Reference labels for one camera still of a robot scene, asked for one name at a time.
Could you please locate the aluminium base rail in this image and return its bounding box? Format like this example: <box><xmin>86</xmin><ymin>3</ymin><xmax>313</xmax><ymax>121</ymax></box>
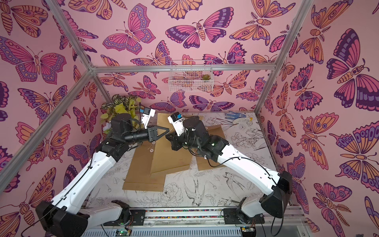
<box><xmin>81</xmin><ymin>206</ymin><xmax>313</xmax><ymax>237</ymax></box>

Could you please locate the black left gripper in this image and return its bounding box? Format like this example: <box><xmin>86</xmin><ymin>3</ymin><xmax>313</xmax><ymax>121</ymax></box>
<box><xmin>124</xmin><ymin>126</ymin><xmax>167</xmax><ymax>146</ymax></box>

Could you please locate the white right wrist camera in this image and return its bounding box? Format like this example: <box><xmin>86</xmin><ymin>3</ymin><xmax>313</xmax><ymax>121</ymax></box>
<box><xmin>168</xmin><ymin>112</ymin><xmax>185</xmax><ymax>137</ymax></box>

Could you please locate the blue white work glove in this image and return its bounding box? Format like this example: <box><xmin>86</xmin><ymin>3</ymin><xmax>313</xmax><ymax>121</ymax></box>
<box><xmin>225</xmin><ymin>112</ymin><xmax>255</xmax><ymax>122</ymax></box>

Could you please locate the small green succulent plant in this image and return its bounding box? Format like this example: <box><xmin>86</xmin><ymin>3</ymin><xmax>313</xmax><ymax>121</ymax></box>
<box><xmin>201</xmin><ymin>74</ymin><xmax>211</xmax><ymax>81</ymax></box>

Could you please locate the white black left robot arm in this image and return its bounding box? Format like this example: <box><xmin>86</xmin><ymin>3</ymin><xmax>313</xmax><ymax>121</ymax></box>
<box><xmin>36</xmin><ymin>114</ymin><xmax>170</xmax><ymax>237</ymax></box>

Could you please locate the potted green yellow plant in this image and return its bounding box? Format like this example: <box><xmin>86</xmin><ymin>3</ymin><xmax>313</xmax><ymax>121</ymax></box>
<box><xmin>101</xmin><ymin>94</ymin><xmax>141</xmax><ymax>135</ymax></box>

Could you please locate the white wire wall basket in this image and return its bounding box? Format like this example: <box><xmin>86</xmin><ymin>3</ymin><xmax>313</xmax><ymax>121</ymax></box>
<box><xmin>167</xmin><ymin>59</ymin><xmax>214</xmax><ymax>93</ymax></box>

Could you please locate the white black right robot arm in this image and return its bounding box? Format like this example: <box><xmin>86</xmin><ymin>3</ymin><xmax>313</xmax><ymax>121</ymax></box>
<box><xmin>166</xmin><ymin>112</ymin><xmax>293</xmax><ymax>224</ymax></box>

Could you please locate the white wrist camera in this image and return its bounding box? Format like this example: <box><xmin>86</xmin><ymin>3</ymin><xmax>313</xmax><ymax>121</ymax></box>
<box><xmin>168</xmin><ymin>112</ymin><xmax>185</xmax><ymax>137</ymax></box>
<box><xmin>140</xmin><ymin>107</ymin><xmax>156</xmax><ymax>129</ymax></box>

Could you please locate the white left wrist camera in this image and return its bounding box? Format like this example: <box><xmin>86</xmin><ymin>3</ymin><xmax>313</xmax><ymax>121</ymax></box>
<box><xmin>140</xmin><ymin>107</ymin><xmax>156</xmax><ymax>129</ymax></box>

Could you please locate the brown kraft file bag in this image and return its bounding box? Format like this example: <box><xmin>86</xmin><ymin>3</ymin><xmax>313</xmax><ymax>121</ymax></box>
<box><xmin>122</xmin><ymin>142</ymin><xmax>165</xmax><ymax>192</ymax></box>
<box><xmin>149</xmin><ymin>112</ymin><xmax>205</xmax><ymax>175</ymax></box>
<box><xmin>196</xmin><ymin>125</ymin><xmax>229</xmax><ymax>171</ymax></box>

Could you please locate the aluminium cage frame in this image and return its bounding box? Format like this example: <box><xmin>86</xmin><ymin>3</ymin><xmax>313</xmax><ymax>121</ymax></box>
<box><xmin>0</xmin><ymin>0</ymin><xmax>314</xmax><ymax>193</ymax></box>

